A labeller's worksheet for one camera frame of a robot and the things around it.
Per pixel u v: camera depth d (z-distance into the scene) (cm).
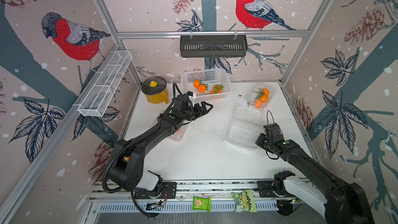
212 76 119
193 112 74
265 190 74
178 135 86
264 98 106
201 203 69
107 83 79
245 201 70
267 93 108
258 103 101
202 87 111
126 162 43
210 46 106
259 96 107
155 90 104
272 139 66
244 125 96
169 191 73
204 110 73
